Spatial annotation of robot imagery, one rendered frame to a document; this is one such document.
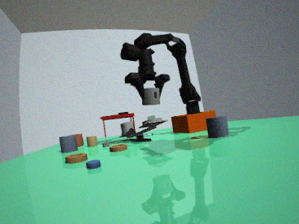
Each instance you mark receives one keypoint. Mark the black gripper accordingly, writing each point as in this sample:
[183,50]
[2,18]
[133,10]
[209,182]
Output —
[147,73]

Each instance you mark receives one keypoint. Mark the tan tape roll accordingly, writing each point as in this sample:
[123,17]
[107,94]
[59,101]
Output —
[91,141]

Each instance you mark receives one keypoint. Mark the brown ring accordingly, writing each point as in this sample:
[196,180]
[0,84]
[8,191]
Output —
[118,147]
[73,158]

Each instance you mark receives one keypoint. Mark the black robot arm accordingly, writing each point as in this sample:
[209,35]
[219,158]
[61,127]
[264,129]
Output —
[139,51]

